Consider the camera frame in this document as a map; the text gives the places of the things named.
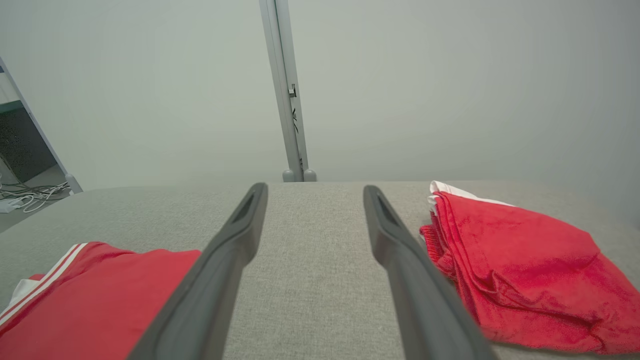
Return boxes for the red garment with white sleeves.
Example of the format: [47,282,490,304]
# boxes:
[0,241,202,360]

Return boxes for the white cables on floor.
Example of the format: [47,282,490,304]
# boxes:
[0,181,71,214]

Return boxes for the dark panel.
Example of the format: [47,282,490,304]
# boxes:
[0,107,58,183]

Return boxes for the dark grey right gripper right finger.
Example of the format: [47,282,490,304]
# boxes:
[363,184,499,360]

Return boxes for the grey metal partition post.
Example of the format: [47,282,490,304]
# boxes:
[259,0,317,183]

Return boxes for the folded red garment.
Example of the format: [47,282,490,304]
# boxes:
[419,180,640,356]

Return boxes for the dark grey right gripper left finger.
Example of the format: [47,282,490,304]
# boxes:
[127,181,269,360]

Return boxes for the grey metal frame leg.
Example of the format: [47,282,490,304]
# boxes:
[0,57,84,195]

